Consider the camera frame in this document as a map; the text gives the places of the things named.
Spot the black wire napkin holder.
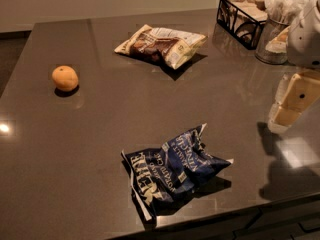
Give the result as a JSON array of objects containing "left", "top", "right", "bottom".
[{"left": 217, "top": 0, "right": 267, "bottom": 50}]

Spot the metal cup with packets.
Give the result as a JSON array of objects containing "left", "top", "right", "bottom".
[{"left": 255, "top": 0, "right": 308, "bottom": 65}]

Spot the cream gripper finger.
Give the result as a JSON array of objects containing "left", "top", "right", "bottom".
[{"left": 267, "top": 69, "right": 320, "bottom": 134}]

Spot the blue chip bag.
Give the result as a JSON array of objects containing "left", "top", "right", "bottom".
[{"left": 121, "top": 124, "right": 233, "bottom": 221}]

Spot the orange fruit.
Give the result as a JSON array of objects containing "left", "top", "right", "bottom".
[{"left": 52, "top": 65, "right": 79, "bottom": 92}]

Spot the brown chip bag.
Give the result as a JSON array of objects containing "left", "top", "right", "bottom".
[{"left": 114, "top": 24, "right": 207, "bottom": 70}]

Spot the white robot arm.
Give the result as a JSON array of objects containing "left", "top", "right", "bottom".
[{"left": 266, "top": 0, "right": 320, "bottom": 134}]

